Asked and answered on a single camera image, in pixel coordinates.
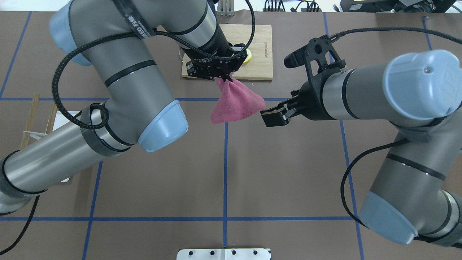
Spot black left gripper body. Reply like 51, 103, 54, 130
186, 43, 247, 80

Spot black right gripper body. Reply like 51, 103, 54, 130
287, 81, 333, 121

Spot pink red towel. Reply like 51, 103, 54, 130
209, 78, 265, 125

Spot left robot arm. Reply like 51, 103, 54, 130
1, 0, 249, 216

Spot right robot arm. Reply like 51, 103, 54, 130
261, 49, 461, 247

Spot yellow lemon slices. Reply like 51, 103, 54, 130
244, 49, 252, 64

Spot wooden cutting board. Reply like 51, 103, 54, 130
181, 24, 274, 82

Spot white rectangular tray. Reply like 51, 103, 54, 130
52, 111, 79, 184

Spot wooden chopstick on tray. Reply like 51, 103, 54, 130
45, 103, 58, 134

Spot wooden chopstick beside tray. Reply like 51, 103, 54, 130
19, 93, 40, 150

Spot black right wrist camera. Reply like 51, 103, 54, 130
284, 34, 346, 75

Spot aluminium frame post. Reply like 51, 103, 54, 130
214, 0, 235, 17

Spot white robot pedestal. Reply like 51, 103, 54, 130
176, 248, 272, 260

